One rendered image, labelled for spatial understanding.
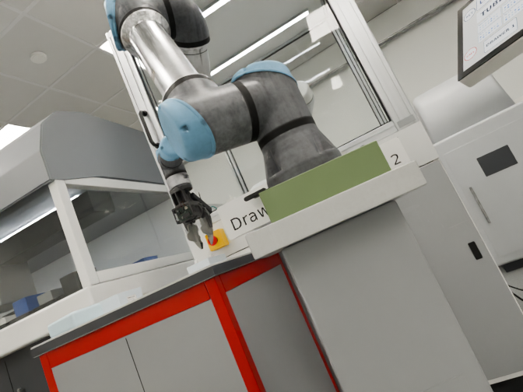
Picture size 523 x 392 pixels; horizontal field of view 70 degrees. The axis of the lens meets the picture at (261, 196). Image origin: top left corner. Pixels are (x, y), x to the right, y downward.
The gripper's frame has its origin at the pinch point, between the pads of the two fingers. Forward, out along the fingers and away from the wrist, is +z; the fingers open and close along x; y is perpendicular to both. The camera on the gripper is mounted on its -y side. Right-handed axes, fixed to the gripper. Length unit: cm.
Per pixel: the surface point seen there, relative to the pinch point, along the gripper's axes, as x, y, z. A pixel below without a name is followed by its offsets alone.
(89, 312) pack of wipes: -29.2, 25.9, 6.5
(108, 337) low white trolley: -20.3, 31.3, 15.0
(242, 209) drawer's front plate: 18.3, 5.0, -3.7
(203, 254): -18.2, -27.8, 0.4
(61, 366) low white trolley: -39, 32, 17
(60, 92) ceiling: -150, -136, -195
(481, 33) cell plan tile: 101, -9, -21
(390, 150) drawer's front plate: 66, -28, -4
